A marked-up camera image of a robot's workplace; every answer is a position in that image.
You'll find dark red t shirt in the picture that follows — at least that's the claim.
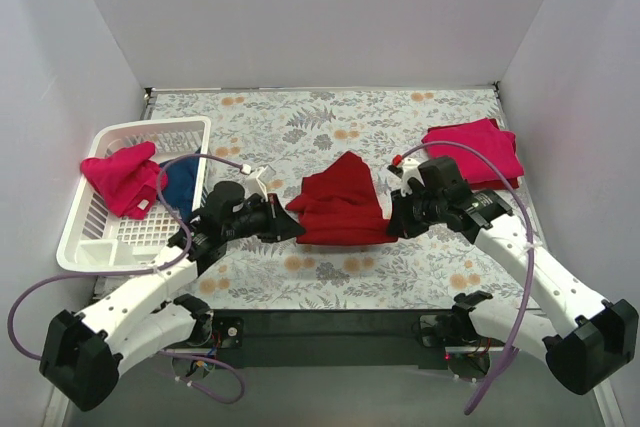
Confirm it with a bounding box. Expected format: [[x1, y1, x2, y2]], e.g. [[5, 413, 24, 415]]
[[470, 178, 520, 190], [286, 151, 397, 246]]

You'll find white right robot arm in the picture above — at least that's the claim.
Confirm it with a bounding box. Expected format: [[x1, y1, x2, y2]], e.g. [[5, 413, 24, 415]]
[[387, 157, 639, 395]]

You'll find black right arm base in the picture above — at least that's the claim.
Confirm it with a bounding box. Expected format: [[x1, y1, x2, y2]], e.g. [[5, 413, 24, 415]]
[[412, 291, 504, 382]]

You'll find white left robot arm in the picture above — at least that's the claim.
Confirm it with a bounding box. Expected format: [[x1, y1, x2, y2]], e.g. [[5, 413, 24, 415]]
[[39, 181, 305, 412]]

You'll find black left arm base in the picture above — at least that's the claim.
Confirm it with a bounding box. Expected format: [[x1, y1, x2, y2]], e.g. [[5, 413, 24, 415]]
[[173, 294, 244, 359]]

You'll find blue t shirt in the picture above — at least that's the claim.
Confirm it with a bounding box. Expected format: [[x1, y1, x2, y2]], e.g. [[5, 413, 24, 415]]
[[162, 157, 199, 223]]

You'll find folded dark red t shirt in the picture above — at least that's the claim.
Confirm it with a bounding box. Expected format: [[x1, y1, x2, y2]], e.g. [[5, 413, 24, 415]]
[[470, 178, 520, 190]]

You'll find folded pink t shirt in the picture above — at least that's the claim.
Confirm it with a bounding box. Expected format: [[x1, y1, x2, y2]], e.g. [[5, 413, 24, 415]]
[[422, 118, 524, 184]]

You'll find floral patterned table mat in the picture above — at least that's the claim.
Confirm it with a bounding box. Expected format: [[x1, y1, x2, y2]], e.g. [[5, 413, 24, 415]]
[[150, 89, 522, 310]]

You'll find crumpled pink t shirt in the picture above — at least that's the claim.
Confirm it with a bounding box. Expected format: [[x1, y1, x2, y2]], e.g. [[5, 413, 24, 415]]
[[80, 141, 168, 220]]

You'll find white plastic laundry basket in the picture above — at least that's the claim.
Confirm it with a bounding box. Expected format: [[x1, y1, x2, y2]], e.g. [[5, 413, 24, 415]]
[[56, 116, 211, 274]]

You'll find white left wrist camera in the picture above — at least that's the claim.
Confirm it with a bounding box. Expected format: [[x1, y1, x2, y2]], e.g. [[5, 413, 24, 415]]
[[240, 164, 276, 197]]

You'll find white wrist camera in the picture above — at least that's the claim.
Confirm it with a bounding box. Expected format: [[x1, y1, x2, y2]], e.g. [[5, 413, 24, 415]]
[[388, 156, 424, 197], [240, 164, 276, 197]]

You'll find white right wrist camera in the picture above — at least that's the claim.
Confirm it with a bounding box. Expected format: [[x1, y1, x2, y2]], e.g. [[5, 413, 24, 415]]
[[388, 156, 424, 197]]

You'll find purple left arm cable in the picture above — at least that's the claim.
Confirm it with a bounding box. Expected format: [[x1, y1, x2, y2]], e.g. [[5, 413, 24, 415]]
[[7, 152, 249, 405]]

